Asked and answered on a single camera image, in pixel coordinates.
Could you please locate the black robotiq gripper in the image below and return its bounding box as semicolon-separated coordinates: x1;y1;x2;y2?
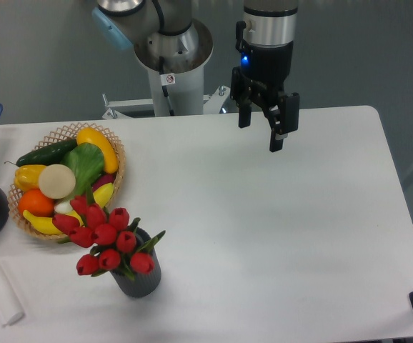
231;39;299;152

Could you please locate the red tulip bouquet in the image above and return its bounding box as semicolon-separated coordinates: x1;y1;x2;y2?
52;188;165;281

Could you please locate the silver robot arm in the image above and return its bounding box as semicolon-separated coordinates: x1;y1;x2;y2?
92;1;300;152

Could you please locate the dark grey ribbed vase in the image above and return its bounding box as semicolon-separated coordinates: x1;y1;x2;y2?
111;227;161;298

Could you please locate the purple eggplant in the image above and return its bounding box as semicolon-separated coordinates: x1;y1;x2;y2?
91;174;115;192

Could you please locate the yellow squash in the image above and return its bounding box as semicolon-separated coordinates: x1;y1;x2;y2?
76;127;119;174

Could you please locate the green lettuce leaf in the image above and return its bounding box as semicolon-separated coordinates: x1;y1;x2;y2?
61;143;104;198

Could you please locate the green cucumber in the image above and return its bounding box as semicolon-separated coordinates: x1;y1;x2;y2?
5;139;77;167

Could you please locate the beige round disc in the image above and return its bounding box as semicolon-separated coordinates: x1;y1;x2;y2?
39;164;76;199

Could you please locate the white garlic bulb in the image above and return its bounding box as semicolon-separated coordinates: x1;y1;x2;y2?
54;201;73;214

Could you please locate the yellow banana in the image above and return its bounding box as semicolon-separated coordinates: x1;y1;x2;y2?
23;210;83;236

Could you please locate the yellow bell pepper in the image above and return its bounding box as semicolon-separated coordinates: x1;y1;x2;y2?
14;164;46;192

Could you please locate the orange fruit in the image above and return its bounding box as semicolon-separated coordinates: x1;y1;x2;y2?
18;189;54;217

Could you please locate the white folded cloth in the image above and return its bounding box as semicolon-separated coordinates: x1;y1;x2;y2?
0;264;25;327

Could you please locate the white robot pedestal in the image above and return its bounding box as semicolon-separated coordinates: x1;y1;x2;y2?
101;21;229;120

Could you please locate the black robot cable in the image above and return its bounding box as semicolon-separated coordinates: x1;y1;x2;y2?
151;0;176;116

